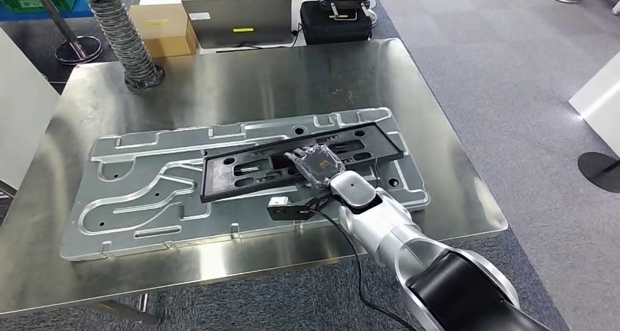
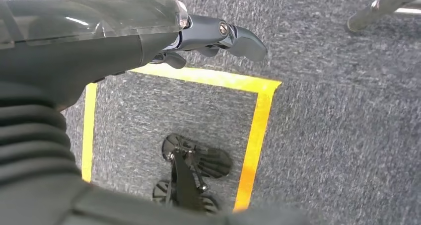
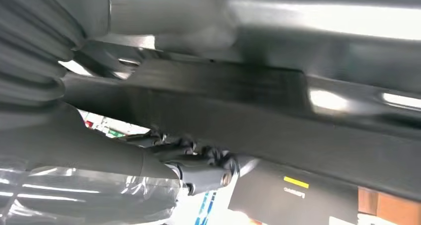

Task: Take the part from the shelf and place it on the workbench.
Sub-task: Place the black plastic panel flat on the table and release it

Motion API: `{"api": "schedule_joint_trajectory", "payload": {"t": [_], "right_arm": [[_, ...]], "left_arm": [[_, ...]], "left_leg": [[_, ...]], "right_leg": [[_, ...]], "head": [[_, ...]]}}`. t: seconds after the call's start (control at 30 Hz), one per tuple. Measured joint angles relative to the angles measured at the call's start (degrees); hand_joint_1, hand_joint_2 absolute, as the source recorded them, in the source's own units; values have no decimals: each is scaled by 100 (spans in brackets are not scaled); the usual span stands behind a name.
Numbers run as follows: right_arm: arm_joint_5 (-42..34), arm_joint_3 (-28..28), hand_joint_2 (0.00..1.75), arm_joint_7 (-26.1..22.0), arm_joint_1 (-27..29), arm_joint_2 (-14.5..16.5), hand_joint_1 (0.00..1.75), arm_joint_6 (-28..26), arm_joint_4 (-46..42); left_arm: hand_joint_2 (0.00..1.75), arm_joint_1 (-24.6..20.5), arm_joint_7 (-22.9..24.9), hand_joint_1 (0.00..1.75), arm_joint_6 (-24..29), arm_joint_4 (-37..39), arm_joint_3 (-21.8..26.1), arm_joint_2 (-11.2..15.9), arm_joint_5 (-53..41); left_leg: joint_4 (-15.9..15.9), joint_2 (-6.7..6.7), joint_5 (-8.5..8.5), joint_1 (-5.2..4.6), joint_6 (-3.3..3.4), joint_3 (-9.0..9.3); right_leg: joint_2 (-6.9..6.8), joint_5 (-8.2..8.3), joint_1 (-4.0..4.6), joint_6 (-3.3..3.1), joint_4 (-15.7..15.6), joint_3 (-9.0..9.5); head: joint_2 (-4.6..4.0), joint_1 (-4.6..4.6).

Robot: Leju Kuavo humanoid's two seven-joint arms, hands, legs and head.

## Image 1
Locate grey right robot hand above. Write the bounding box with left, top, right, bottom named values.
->
left=283, top=143, right=347, bottom=191

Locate black plastic plate frame part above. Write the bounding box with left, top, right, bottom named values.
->
left=199, top=121, right=405, bottom=204

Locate steel workbench table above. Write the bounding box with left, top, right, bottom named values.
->
left=0, top=37, right=510, bottom=327

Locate black carrying case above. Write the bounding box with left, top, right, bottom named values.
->
left=299, top=0, right=374, bottom=46

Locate grey laptop computer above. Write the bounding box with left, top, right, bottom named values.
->
left=181, top=0, right=295, bottom=50

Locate machined aluminium fixture plate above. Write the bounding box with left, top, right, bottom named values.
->
left=60, top=107, right=431, bottom=262

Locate brown cardboard box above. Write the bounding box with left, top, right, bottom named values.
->
left=128, top=1, right=200, bottom=60

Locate chrome stanchion with round base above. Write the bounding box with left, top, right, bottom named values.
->
left=25, top=0, right=104, bottom=66

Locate black base stanchion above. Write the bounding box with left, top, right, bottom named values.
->
left=577, top=151, right=620, bottom=194

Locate white partition panel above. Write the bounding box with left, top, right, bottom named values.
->
left=569, top=51, right=620, bottom=158
left=0, top=27, right=61, bottom=191

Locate blue background rack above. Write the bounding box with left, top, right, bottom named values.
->
left=0, top=0, right=181, bottom=23

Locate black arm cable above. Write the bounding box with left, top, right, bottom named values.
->
left=309, top=208, right=412, bottom=331

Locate grey ribbed flexible hose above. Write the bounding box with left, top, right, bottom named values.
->
left=88, top=0, right=166, bottom=93

